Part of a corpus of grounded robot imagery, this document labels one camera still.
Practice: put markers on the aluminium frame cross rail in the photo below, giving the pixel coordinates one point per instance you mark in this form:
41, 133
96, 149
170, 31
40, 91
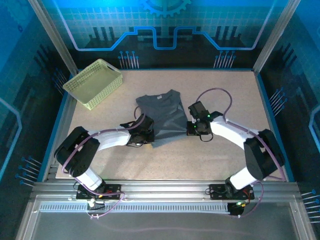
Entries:
162, 190

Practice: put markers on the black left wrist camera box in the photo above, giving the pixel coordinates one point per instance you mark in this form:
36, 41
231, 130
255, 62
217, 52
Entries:
147, 122

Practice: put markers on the aluminium frame post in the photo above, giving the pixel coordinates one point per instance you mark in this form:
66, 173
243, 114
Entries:
275, 35
53, 37

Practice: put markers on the grey t-shirt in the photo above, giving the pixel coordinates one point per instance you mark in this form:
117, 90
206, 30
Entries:
167, 115

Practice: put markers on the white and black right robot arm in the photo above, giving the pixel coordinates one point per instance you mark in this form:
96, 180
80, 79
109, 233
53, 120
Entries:
230, 132

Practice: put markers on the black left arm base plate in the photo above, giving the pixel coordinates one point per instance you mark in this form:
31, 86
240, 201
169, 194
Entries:
112, 191

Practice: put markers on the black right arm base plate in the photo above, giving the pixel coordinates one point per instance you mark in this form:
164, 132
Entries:
217, 192

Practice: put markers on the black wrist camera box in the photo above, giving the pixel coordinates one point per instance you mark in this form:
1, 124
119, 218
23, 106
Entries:
147, 122
198, 108

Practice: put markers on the green perforated plastic basket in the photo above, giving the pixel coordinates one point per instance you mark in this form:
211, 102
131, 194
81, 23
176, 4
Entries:
92, 85

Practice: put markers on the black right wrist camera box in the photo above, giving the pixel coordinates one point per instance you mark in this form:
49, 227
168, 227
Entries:
198, 108

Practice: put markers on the black controller box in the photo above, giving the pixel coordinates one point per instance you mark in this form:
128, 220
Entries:
96, 207
236, 210

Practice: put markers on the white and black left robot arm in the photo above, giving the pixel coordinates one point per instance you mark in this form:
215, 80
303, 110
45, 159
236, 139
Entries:
112, 140

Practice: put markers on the aluminium side rail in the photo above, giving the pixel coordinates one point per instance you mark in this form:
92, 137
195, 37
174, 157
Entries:
60, 125

